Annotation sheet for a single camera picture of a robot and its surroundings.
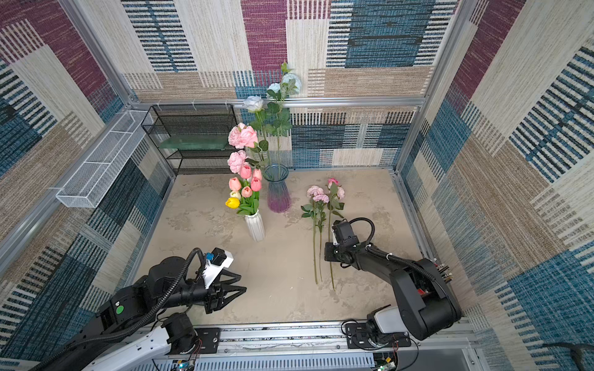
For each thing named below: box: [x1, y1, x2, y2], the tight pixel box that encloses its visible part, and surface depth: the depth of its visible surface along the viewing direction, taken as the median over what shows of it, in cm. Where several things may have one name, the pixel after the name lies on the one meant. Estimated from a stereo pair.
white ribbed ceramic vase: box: [244, 209, 265, 242], surface depth 88 cm
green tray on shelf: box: [158, 134, 229, 151], surface depth 107 cm
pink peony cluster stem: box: [227, 122, 269, 174], surface depth 75 cm
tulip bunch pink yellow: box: [225, 164, 263, 216], surface depth 75 cm
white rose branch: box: [242, 61, 303, 165], surface depth 86 cm
